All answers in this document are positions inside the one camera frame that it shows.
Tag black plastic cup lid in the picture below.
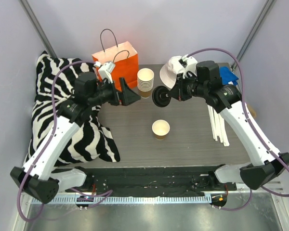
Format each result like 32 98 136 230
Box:
152 86 171 107

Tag brown paper coffee cup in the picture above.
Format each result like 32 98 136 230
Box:
152 120 170 140

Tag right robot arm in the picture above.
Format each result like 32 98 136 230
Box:
155 56 289 190

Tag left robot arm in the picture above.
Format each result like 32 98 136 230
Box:
10 72 141 204

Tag white bucket hat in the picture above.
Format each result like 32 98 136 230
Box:
159 56 186 89

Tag stack of paper cups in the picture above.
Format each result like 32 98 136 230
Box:
137 68 154 99

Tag orange paper gift bag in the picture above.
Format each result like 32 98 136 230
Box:
92 41 139 90

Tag blue folded cloth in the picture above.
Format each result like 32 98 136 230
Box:
220 66 238 86

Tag white wrapped straws bundle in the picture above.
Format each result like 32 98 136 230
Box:
207 105 230 147

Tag zebra print pillow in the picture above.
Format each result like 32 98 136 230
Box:
25 51 120 167

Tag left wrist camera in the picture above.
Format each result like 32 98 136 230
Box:
94 61 116 83

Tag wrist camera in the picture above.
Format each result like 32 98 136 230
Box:
179 55 198 75
94 61 116 83

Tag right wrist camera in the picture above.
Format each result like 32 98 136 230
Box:
179 55 198 75

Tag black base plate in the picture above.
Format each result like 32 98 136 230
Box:
77 166 237 197

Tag aluminium rail frame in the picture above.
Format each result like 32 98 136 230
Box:
21 182 284 205

